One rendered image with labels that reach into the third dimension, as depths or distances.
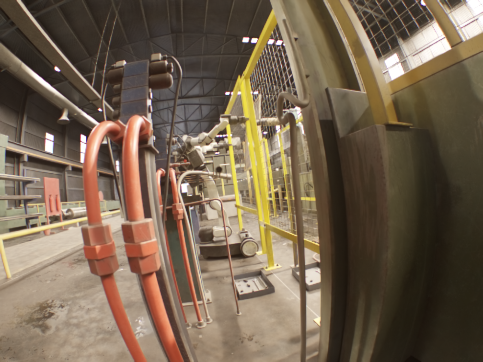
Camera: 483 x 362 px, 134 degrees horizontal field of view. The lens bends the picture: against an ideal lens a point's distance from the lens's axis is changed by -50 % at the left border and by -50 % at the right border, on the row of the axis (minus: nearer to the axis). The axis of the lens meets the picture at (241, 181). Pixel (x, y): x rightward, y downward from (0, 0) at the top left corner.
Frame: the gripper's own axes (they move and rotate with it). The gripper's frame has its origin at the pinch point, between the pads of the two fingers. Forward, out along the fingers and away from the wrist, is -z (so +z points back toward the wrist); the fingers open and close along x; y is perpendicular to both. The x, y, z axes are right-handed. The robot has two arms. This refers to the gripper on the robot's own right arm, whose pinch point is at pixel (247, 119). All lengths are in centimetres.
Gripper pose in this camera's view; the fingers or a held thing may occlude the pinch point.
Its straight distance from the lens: 208.5
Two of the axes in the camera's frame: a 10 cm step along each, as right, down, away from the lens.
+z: -9.7, 1.2, -2.1
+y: -1.3, -9.9, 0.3
